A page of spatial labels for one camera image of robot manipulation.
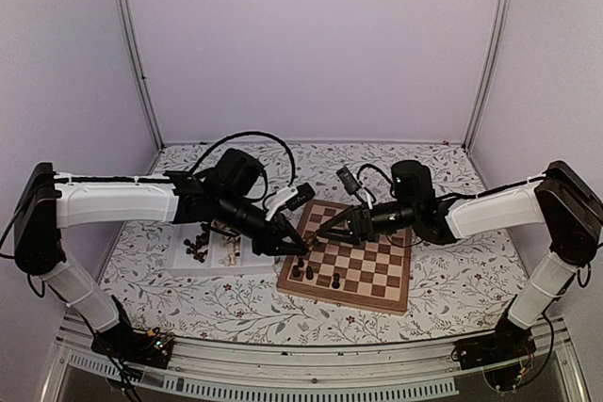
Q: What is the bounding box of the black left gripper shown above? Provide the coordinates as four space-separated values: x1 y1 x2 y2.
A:
217 191 310 258

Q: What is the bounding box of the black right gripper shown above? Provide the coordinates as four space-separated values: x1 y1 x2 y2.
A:
318 201 418 247

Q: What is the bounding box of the wooden chess board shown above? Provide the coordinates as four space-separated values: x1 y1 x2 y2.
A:
276 229 413 315

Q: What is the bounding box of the white plastic compartment tray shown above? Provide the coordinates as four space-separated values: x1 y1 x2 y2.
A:
166 224 276 277

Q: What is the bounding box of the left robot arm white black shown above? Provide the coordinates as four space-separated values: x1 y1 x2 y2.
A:
7 149 315 359

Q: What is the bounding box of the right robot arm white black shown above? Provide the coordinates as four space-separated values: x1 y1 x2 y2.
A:
316 160 602 361

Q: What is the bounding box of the pile of light chess pieces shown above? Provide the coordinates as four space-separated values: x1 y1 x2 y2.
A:
216 234 241 266

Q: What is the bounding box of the pile of dark chess pieces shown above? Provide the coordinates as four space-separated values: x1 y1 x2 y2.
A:
183 223 210 263

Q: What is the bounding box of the floral patterned table cloth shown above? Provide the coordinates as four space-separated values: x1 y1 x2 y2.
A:
100 141 527 346

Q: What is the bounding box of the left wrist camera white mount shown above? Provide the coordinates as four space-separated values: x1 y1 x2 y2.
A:
264 183 316 221

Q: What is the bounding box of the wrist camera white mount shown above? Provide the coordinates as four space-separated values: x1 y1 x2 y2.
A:
264 183 316 221
335 167 375 209

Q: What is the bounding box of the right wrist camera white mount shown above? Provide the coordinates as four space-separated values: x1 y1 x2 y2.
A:
335 167 375 209

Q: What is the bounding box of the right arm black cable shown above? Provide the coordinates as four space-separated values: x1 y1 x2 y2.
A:
355 162 397 196

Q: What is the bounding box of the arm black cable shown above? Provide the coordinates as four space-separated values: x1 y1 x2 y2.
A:
355 162 397 196
190 130 298 196

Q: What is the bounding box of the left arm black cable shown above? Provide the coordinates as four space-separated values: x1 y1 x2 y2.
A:
190 130 298 196

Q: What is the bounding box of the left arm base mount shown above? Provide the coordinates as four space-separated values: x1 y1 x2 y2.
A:
91 296 174 369

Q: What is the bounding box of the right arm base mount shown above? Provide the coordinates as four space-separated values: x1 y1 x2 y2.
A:
450 313 536 392

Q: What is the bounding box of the front aluminium rail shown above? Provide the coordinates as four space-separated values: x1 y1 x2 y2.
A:
41 314 592 401

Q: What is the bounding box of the left aluminium frame post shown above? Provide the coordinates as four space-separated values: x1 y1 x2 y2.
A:
115 0 165 150

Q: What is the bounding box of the aluminium frame post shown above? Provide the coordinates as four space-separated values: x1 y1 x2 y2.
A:
463 0 511 153
115 0 165 150

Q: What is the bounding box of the right aluminium frame post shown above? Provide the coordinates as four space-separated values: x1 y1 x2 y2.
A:
463 0 511 153

